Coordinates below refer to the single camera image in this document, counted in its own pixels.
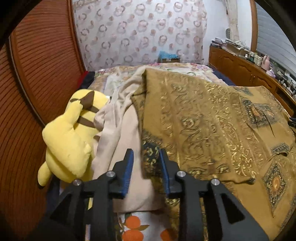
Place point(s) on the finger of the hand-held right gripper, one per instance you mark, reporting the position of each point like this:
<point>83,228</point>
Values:
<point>293,122</point>

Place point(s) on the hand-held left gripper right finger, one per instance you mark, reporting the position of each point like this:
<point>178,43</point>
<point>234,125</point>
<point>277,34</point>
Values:
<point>165,173</point>

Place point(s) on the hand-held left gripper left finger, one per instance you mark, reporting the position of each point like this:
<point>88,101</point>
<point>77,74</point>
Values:
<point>128,173</point>

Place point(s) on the mustard patterned shirt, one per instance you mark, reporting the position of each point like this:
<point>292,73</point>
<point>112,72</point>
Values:
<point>208,115</point>

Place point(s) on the beige garment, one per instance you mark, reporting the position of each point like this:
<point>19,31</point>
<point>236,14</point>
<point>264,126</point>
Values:
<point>120,129</point>

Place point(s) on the pink pouch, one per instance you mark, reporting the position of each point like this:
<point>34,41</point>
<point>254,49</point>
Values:
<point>271,73</point>

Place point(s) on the orange print bed sheet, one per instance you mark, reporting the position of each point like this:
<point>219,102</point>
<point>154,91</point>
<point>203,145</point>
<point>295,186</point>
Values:
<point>134,227</point>

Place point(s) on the pink bottle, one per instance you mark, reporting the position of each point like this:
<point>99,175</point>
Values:
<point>265,62</point>

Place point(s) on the yellow plush toy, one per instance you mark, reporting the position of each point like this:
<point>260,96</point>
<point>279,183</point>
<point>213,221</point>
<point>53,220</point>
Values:
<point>67,139</point>

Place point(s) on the navy bed sheet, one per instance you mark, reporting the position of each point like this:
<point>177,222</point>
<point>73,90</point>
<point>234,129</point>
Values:
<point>225,78</point>

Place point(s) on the wooden sideboard cabinet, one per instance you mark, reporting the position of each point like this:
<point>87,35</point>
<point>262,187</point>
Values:
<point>235,62</point>

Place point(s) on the cardboard tray of clutter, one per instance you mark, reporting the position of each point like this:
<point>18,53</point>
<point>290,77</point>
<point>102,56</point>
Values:
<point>235,46</point>

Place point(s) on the floral quilt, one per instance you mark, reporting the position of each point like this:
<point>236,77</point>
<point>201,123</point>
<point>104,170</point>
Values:
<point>115,76</point>

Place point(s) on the round hand fan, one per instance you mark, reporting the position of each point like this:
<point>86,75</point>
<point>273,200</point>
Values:
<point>228,33</point>

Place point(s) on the cardboard box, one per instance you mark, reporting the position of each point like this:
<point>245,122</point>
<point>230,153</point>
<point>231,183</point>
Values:
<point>170,60</point>

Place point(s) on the tied lace curtain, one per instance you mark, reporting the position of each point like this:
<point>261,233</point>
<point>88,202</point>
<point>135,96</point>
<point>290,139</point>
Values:
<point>232,20</point>

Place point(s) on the blue plastic bag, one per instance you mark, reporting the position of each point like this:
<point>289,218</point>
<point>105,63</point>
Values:
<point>167,55</point>

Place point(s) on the wooden louvered wardrobe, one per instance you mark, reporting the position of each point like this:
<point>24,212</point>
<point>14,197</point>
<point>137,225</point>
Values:
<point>34,69</point>

